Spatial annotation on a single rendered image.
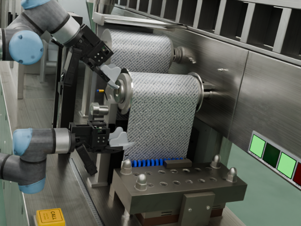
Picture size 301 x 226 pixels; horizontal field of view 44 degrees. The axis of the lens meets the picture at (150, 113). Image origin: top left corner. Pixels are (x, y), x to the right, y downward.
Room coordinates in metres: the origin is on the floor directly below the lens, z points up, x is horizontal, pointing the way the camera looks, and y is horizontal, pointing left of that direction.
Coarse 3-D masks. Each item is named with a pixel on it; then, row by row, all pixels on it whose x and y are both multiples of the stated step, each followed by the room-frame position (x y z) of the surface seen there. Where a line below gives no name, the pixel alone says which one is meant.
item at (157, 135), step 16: (144, 112) 1.11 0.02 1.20; (160, 112) 1.13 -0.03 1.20; (176, 112) 1.16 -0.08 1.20; (192, 112) 1.18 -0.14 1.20; (128, 128) 1.08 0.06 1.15; (144, 128) 1.11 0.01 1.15; (160, 128) 1.13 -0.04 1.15; (176, 128) 1.16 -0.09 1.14; (144, 144) 1.11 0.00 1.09; (160, 144) 1.14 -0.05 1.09; (176, 144) 1.17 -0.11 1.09
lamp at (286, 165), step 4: (284, 156) 0.92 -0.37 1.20; (288, 156) 0.90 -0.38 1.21; (280, 160) 0.92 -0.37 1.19; (284, 160) 0.91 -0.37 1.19; (288, 160) 0.90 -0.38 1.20; (292, 160) 0.89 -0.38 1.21; (280, 164) 0.92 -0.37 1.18; (284, 164) 0.91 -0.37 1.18; (288, 164) 0.90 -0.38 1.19; (292, 164) 0.89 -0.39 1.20; (280, 168) 0.92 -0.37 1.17; (284, 168) 0.91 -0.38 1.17; (288, 168) 0.89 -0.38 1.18; (292, 168) 0.88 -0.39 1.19; (284, 172) 0.90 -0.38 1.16; (288, 172) 0.89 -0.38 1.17; (288, 176) 0.89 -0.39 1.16
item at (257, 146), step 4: (256, 136) 1.02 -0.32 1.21; (252, 140) 1.03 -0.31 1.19; (256, 140) 1.02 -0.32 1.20; (260, 140) 1.00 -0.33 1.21; (252, 144) 1.03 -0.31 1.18; (256, 144) 1.01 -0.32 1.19; (260, 144) 1.00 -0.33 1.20; (252, 148) 1.03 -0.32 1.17; (256, 148) 1.01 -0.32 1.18; (260, 148) 1.00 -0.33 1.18; (256, 152) 1.01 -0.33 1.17; (260, 152) 0.99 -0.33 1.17; (260, 156) 0.99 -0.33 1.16
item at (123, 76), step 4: (120, 76) 1.15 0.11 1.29; (124, 76) 1.12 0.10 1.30; (124, 80) 1.12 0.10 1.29; (128, 80) 1.10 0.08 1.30; (196, 80) 1.23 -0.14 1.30; (128, 84) 1.09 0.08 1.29; (128, 88) 1.09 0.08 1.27; (128, 92) 1.08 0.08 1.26; (128, 96) 1.08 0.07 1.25; (124, 100) 1.10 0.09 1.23; (128, 100) 1.09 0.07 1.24; (120, 104) 1.12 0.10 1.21; (124, 104) 1.09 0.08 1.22; (120, 108) 1.12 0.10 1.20; (124, 108) 1.10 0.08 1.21
